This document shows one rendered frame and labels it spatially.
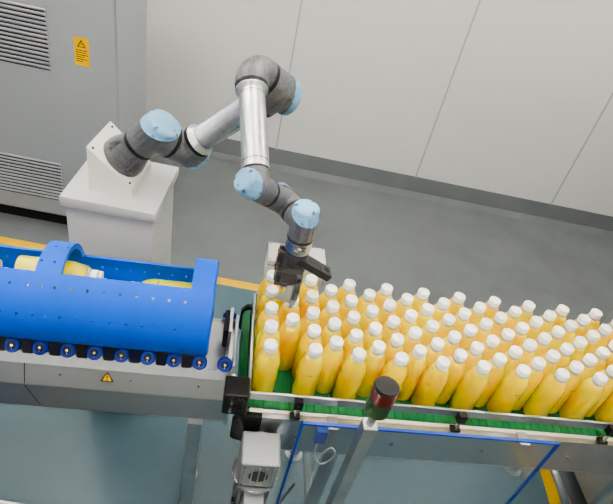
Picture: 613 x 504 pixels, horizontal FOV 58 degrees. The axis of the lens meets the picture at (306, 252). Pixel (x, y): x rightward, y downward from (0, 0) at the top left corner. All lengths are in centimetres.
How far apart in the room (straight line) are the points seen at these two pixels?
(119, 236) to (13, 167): 168
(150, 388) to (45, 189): 207
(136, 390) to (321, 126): 301
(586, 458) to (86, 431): 199
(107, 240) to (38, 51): 140
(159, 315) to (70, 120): 193
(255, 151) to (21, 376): 95
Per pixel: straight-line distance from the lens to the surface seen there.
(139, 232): 199
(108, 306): 156
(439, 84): 429
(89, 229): 206
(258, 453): 167
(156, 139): 187
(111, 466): 263
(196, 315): 153
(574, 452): 210
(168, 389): 177
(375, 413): 141
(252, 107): 158
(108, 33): 302
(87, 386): 181
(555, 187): 491
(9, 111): 344
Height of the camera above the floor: 229
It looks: 38 degrees down
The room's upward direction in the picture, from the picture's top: 14 degrees clockwise
